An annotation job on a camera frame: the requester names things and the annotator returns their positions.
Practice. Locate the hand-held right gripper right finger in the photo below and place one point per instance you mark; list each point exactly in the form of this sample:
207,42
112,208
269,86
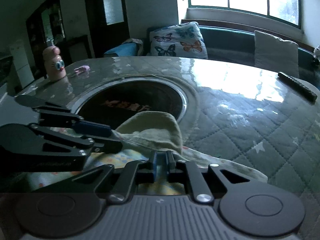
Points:
169,161

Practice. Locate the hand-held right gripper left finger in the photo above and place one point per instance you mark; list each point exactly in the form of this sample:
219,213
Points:
155,163

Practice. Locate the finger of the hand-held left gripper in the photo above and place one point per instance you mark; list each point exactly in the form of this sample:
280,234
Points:
110,146
95,128

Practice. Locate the pale printed garment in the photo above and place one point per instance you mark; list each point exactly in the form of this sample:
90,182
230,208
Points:
155,135

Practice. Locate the small pink toy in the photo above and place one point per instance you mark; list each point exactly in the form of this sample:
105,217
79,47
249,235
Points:
82,68

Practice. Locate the pink cartoon face bottle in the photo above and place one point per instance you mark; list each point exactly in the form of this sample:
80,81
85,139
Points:
53,72

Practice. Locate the grey quilted star table cover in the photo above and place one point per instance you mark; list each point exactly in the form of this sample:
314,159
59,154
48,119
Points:
237,135

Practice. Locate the blue bolster cushion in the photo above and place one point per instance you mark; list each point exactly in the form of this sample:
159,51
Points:
121,50

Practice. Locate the dark wooden side table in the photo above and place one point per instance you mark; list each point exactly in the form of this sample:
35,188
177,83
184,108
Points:
77,46

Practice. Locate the crumpled beige cloth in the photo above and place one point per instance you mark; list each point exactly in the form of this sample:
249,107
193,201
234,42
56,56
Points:
135,45

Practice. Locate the white cabinet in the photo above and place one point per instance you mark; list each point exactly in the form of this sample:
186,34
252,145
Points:
21,65

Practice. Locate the dark door with frosted glass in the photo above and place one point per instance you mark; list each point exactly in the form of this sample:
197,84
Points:
112,32

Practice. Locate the dark glass front cabinet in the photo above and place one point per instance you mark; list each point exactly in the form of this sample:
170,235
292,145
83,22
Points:
40,22

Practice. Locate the butterfly print pillow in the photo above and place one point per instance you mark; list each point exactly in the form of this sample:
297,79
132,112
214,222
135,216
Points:
178,41

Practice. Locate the teal sofa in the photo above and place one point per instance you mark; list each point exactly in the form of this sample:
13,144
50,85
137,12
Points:
225,40

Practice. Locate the black remote control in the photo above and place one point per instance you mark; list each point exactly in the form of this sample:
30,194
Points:
297,86

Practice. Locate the plain white pillow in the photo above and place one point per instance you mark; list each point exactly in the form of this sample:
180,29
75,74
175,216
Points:
275,52

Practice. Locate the black and white cow plush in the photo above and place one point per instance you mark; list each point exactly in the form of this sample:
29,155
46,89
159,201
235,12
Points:
317,52

